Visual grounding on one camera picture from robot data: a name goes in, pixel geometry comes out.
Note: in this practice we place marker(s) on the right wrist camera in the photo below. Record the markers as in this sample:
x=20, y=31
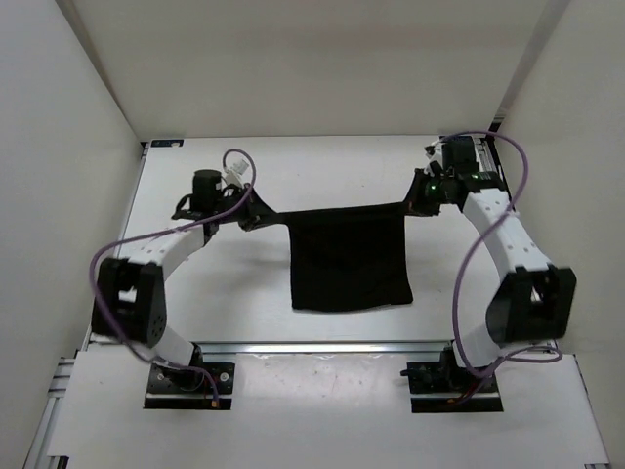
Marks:
x=457, y=153

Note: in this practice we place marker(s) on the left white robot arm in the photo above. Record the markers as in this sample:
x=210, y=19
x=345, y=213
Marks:
x=133, y=288

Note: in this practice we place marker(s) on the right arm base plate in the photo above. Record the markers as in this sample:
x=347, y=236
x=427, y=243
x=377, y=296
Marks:
x=445, y=387

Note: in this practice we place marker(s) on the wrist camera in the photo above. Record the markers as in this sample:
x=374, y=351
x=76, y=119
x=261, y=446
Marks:
x=208, y=184
x=457, y=153

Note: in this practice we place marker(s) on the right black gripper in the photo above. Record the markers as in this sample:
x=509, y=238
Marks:
x=414, y=203

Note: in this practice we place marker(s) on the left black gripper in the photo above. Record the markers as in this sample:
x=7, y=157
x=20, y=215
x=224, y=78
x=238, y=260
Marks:
x=257, y=214

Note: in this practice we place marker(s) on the black skirt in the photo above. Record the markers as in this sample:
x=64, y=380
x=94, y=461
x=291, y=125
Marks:
x=348, y=259

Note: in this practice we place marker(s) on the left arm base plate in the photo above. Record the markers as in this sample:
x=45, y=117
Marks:
x=168, y=389

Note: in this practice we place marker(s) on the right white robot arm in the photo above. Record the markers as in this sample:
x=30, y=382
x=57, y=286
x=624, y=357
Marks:
x=531, y=306

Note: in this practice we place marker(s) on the aluminium table frame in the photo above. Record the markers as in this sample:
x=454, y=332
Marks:
x=233, y=296

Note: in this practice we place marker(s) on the white front board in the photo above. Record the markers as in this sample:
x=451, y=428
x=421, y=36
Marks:
x=343, y=411

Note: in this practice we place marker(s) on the left blue corner label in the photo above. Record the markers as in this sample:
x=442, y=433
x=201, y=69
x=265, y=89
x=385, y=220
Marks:
x=167, y=143

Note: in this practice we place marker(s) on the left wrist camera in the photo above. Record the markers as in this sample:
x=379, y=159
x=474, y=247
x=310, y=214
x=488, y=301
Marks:
x=208, y=184

